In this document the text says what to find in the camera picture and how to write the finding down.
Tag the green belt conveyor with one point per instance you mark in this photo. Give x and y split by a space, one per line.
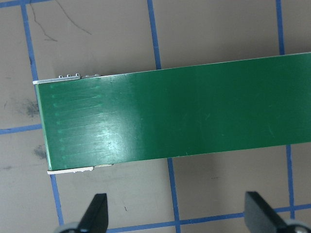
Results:
170 116

